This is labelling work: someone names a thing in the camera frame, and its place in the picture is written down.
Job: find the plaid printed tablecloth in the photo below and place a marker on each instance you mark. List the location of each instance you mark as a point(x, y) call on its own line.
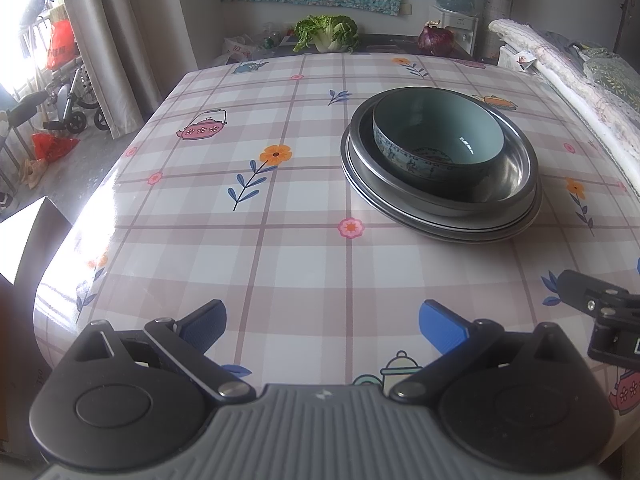
point(300, 240)

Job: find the small steel bowl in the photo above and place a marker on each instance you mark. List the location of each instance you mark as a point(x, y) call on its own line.
point(515, 160)

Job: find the green floral pillow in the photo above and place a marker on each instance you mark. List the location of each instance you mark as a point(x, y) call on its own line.
point(615, 75)

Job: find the rolled white mat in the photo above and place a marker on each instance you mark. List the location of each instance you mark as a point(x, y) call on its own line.
point(565, 85)

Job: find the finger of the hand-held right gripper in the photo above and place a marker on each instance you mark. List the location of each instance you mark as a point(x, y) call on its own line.
point(615, 340)

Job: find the dark side table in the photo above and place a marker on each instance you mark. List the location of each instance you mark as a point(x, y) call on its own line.
point(385, 42)

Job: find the wooden wardrobe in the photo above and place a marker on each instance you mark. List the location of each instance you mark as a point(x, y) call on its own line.
point(631, 0)

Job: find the grey curtain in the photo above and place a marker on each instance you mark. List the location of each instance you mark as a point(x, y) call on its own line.
point(135, 35)

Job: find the clear plastic bottle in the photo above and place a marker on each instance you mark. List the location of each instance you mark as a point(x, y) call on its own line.
point(271, 37)

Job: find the large steel basin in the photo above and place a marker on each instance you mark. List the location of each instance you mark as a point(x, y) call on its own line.
point(450, 229)
point(450, 221)

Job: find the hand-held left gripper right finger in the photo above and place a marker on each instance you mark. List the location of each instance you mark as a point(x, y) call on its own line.
point(441, 326)

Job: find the napa cabbage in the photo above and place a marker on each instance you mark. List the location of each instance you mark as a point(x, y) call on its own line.
point(325, 27)

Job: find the teal ceramic bowl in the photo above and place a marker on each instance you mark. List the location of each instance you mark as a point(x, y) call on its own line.
point(425, 120)

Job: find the white paper tag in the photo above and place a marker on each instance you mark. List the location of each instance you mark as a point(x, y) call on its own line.
point(526, 60)

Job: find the patterned paper roll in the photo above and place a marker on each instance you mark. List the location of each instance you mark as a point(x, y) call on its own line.
point(500, 5)

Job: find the white water dispenser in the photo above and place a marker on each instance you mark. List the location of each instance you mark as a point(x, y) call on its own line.
point(462, 30)

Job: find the white plastic bag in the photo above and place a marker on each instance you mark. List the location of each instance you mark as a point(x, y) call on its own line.
point(240, 50)

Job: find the red cabbage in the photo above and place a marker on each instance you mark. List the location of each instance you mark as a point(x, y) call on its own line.
point(435, 40)

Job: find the wheelchair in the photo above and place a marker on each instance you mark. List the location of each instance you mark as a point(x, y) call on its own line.
point(70, 95)

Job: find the red plastic bag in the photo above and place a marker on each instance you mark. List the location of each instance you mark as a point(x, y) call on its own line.
point(55, 146)
point(61, 42)

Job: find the grey quilt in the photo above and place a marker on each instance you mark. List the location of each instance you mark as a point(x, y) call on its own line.
point(570, 42)

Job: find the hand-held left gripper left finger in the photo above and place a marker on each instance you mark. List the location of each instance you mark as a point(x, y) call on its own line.
point(205, 324)

